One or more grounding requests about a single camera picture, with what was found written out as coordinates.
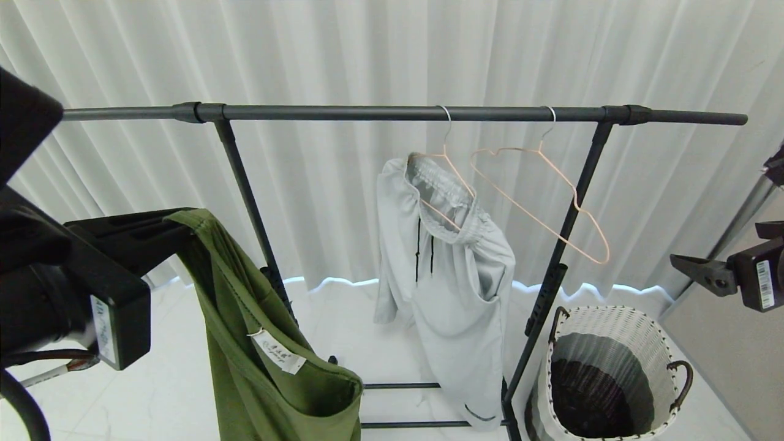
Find green garment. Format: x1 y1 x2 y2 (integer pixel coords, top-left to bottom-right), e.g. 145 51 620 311
164 208 365 441

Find black clothes rack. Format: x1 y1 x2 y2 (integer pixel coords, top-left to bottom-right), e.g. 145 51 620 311
61 102 748 441

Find white curtain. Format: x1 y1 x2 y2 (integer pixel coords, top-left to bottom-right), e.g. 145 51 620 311
0 0 784 301

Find pale grey shorts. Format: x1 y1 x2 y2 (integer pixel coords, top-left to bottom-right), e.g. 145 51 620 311
374 153 517 431

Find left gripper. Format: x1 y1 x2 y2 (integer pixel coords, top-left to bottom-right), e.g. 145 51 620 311
0 242 152 371

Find pink clothes hanger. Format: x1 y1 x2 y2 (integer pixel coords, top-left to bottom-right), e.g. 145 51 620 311
407 105 479 233
470 106 611 266

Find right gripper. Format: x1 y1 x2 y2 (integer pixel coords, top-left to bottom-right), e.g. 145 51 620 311
669 220 784 314

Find white laundry basket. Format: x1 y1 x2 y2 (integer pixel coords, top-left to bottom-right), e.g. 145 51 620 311
526 305 695 441

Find black cable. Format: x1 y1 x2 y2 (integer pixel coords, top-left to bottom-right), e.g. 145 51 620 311
0 366 53 441

